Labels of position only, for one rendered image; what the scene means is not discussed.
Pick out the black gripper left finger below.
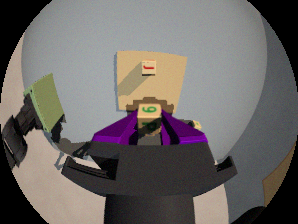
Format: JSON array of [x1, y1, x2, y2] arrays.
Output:
[[91, 109, 139, 145]]

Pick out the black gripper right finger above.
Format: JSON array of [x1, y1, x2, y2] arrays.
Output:
[[160, 109, 208, 145]]

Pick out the tan flat mat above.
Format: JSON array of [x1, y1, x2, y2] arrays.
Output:
[[117, 51, 187, 113]]

